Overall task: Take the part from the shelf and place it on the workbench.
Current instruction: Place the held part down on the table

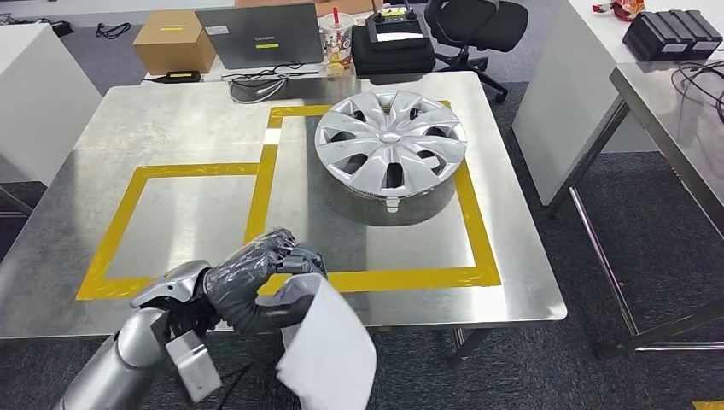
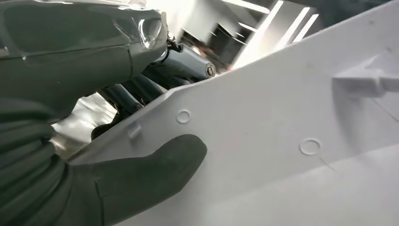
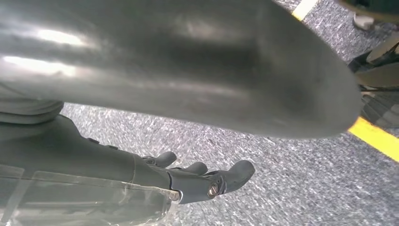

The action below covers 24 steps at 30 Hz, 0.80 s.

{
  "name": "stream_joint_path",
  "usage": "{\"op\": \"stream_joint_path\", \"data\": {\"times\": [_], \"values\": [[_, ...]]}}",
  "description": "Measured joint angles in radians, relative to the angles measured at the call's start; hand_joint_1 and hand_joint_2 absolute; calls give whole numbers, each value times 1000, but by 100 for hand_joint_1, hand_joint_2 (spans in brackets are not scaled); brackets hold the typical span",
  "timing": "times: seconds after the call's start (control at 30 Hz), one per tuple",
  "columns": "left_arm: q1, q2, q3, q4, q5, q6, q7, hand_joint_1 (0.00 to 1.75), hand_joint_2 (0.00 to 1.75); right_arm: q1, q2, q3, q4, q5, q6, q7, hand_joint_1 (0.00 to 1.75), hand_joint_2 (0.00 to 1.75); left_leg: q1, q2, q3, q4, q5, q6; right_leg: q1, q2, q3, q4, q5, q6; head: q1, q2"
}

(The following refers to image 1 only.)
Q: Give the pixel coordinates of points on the white plastic shell part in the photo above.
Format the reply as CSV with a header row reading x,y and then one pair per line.
x,y
333,356

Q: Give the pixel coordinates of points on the round steel stand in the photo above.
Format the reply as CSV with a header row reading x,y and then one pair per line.
x,y
407,215

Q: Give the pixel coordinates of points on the black remote controller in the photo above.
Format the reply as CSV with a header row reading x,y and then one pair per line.
x,y
396,31

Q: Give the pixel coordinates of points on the brown cardboard box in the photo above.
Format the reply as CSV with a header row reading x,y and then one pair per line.
x,y
169,48

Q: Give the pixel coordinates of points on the black carry case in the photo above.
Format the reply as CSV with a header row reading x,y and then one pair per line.
x,y
390,62

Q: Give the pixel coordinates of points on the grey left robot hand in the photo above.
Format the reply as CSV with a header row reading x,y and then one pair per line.
x,y
249,283

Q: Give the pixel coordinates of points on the silver wheel cover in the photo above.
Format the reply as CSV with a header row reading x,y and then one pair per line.
x,y
390,137

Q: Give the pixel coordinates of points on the clear plastic drink cup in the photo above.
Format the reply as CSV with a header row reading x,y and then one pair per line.
x,y
336,39

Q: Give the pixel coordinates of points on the black power adapter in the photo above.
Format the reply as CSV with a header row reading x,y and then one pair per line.
x,y
178,76

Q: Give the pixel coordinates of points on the colourful snack bag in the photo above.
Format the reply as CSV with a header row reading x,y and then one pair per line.
x,y
622,8

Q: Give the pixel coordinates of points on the black battery box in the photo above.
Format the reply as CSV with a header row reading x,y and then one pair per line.
x,y
676,34
645,39
704,34

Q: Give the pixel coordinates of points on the grey laptop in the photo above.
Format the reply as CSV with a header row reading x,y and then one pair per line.
x,y
260,37

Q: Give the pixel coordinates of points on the yellow floor tape outline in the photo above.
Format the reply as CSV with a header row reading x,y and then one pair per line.
x,y
710,405

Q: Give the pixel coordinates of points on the yellow tape table marking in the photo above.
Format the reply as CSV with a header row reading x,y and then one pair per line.
x,y
261,192

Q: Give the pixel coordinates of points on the stainless steel workbench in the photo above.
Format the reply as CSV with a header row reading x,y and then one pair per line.
x,y
667,124
169,124

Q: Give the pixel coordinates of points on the black office chair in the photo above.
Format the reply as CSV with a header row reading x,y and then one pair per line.
x,y
486,22

